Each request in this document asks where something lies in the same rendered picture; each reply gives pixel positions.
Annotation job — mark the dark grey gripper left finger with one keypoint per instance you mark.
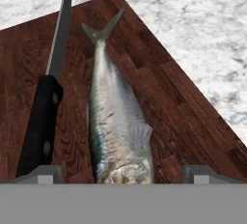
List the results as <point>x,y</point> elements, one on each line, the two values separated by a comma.
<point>48,172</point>

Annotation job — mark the dark wooden cutting board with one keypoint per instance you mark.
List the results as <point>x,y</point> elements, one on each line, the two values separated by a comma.
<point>180,118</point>

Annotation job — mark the silver whole fish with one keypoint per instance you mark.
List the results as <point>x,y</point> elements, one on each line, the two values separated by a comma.
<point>115,121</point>

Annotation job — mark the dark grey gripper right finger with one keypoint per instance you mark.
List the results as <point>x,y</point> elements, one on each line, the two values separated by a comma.
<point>197,172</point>

